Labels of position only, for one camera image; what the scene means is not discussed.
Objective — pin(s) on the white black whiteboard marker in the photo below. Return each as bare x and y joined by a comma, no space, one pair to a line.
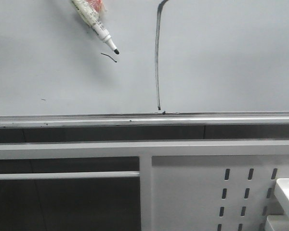
92,20

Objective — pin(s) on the red round magnet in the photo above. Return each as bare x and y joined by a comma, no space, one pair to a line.
98,6

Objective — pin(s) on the white whiteboard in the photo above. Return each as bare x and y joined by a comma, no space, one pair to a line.
179,62

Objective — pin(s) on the white perforated pegboard panel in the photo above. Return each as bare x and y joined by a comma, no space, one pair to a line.
215,193

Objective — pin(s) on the lower white plastic tray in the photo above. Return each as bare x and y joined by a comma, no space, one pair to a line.
276,223

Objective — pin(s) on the white metal stand frame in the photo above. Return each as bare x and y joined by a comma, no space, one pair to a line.
95,186

